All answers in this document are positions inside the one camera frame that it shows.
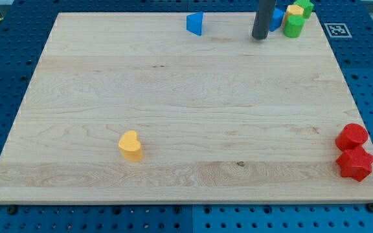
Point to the blue triangle block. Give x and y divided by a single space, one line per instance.
194 23

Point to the light wooden board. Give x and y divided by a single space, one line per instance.
222 118

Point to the white fiducial marker tag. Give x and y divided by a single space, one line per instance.
337 30

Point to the black bolt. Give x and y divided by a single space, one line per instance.
11 210
369 207

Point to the green cylinder block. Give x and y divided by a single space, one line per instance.
294 26

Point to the black bolt front left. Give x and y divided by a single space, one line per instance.
11 210

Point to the yellow hexagon block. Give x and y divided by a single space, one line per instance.
292 10

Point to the red cylinder block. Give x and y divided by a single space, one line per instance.
351 136

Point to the blue cube block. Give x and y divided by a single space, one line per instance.
276 21

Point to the black bolt front right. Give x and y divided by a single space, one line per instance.
369 207

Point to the green block at back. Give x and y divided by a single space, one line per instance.
307 6

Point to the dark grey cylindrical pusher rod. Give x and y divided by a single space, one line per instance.
263 18

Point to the red star block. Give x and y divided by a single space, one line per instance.
355 163

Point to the yellow heart block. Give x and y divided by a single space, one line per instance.
130 147

